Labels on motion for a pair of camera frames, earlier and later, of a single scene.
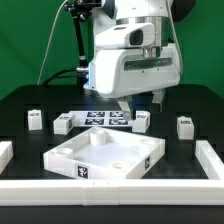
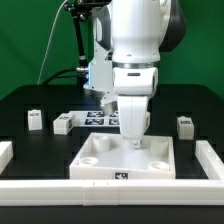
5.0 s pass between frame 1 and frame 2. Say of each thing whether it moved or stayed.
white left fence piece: stayed
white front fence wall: stayed
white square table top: moved
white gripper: moved
